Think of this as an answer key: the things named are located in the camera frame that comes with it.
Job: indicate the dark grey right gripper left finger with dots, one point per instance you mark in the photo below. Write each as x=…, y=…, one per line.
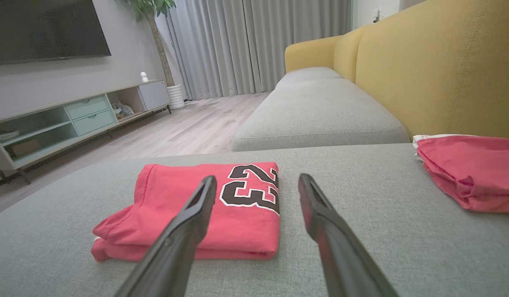
x=172, y=255

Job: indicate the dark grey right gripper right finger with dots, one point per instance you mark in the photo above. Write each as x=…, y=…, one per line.
x=345, y=264

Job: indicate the red Bulls 23 jersey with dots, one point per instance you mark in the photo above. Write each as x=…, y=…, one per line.
x=163, y=206

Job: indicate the plain red folded garment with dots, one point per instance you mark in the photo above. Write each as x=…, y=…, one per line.
x=473, y=173

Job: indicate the grey soft toy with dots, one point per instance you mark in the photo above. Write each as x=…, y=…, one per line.
x=123, y=110

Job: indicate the grey and yellow sofa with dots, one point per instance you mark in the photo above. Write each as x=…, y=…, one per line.
x=320, y=111

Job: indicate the white ribbed plant pot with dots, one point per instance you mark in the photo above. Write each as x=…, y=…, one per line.
x=176, y=97

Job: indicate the long TV cabinet with drawers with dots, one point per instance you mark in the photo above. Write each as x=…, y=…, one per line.
x=89, y=115

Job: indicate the small white figurine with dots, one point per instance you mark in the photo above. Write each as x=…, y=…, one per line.
x=144, y=77

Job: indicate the brown cardboard box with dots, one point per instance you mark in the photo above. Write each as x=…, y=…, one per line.
x=25, y=148

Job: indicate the stacked white plates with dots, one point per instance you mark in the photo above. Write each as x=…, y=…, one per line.
x=7, y=135

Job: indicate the green indoor tree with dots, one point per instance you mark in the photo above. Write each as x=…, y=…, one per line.
x=156, y=41

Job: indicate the grey pleated curtain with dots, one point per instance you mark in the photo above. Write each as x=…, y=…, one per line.
x=258, y=41

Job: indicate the black flat television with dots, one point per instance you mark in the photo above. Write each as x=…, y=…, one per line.
x=44, y=29

